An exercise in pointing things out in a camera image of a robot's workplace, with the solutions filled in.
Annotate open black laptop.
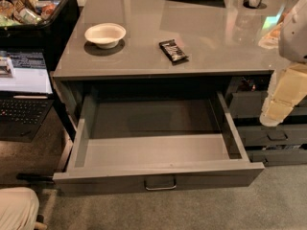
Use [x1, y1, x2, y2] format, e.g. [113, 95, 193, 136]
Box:
[0, 50, 53, 142]

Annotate white bowl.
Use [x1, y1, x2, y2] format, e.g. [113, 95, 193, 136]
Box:
[84, 23, 126, 49]

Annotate chip bags in drawer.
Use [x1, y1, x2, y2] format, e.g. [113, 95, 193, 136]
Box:
[238, 78, 256, 91]

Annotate snack packets in bin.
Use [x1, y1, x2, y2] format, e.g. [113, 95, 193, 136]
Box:
[0, 0, 60, 27]

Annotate black stand foot bar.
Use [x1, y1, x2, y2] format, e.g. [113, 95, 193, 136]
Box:
[16, 173, 53, 182]

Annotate black storage bin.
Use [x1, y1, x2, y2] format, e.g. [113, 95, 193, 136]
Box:
[0, 0, 80, 71]

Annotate grey cabinet frame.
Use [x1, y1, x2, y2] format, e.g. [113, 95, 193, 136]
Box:
[55, 0, 289, 127]

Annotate black snack bar wrapper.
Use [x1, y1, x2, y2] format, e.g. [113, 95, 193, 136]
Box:
[158, 39, 188, 62]

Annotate clear jar of snacks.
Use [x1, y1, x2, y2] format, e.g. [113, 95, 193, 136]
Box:
[258, 12, 288, 50]

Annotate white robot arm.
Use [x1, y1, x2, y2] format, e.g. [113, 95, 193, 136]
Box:
[259, 0, 307, 127]

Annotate metal drawer handle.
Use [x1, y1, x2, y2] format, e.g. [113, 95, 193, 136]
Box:
[144, 175, 177, 191]

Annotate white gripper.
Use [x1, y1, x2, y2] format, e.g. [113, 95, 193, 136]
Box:
[259, 63, 307, 127]

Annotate grey right bottom drawer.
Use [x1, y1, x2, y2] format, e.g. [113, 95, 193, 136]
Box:
[247, 149, 307, 167]

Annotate person's beige trouser knee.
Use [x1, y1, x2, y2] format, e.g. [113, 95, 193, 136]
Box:
[0, 187, 39, 230]

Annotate grey right top drawer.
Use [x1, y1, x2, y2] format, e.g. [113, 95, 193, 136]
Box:
[228, 91, 307, 119]

